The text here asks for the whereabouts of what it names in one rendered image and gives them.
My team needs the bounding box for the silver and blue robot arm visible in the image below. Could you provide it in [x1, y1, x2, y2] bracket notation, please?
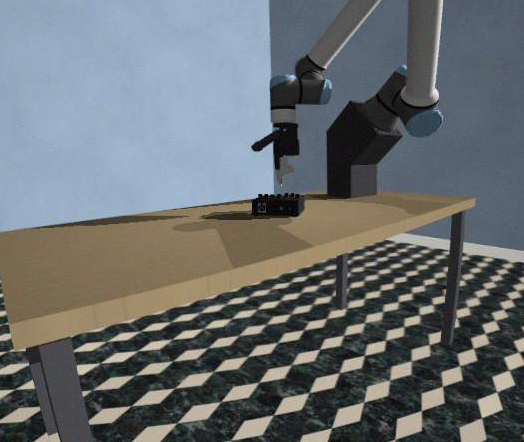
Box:
[269, 0, 443, 137]

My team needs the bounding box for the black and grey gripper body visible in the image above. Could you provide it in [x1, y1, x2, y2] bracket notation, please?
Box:
[273, 122, 299, 157]

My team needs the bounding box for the black lighting desk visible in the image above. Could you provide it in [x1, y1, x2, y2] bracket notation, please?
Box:
[252, 193, 304, 217]

